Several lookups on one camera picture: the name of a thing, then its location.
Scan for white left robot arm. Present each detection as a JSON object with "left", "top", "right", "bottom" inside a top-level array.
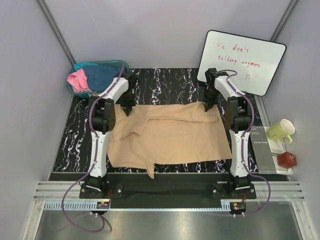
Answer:
[{"left": 84, "top": 72, "right": 138, "bottom": 198}]

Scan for teal t-shirt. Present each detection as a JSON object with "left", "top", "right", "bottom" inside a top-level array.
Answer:
[{"left": 73, "top": 62, "right": 99, "bottom": 72}]

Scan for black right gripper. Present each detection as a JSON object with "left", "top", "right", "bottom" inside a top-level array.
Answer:
[{"left": 202, "top": 87, "right": 219, "bottom": 112}]

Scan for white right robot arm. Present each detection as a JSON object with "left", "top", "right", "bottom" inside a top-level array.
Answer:
[{"left": 203, "top": 68, "right": 254, "bottom": 199}]

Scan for teal plastic basket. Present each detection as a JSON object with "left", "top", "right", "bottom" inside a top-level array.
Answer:
[{"left": 66, "top": 60, "right": 130, "bottom": 99}]

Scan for pink t-shirt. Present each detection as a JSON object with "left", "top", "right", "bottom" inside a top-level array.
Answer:
[{"left": 67, "top": 69, "right": 91, "bottom": 93}]

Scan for grey setup guide booklet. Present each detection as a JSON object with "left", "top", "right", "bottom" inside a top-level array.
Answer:
[{"left": 250, "top": 126, "right": 277, "bottom": 174}]

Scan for white whiteboard with red writing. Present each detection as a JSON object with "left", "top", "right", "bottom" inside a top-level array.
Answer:
[{"left": 197, "top": 30, "right": 287, "bottom": 96}]

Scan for red house-shaped box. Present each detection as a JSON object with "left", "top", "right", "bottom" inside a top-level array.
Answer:
[{"left": 277, "top": 151, "right": 297, "bottom": 169}]

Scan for yellow-green mug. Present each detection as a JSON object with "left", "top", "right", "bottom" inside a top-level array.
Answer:
[{"left": 266, "top": 119, "right": 296, "bottom": 145}]

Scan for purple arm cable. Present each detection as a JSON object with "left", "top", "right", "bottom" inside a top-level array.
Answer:
[
  {"left": 61, "top": 63, "right": 126, "bottom": 232},
  {"left": 209, "top": 69, "right": 272, "bottom": 217}
]

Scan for dark blue t-shirt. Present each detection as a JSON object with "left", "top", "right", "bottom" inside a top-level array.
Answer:
[{"left": 82, "top": 65, "right": 121, "bottom": 92}]

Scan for beige t-shirt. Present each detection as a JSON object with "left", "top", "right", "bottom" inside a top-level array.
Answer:
[{"left": 107, "top": 102, "right": 232, "bottom": 179}]

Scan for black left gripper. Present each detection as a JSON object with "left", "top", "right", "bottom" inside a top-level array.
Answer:
[{"left": 120, "top": 89, "right": 135, "bottom": 116}]

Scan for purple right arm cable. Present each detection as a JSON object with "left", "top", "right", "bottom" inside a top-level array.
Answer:
[{"left": 209, "top": 69, "right": 272, "bottom": 217}]

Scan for aluminium frame rail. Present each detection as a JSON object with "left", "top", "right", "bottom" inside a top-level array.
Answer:
[{"left": 33, "top": 181, "right": 305, "bottom": 212}]

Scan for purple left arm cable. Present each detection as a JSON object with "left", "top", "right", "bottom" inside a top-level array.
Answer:
[{"left": 61, "top": 63, "right": 126, "bottom": 232}]

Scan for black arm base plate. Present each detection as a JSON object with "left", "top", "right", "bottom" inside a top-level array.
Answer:
[{"left": 79, "top": 173, "right": 257, "bottom": 200}]

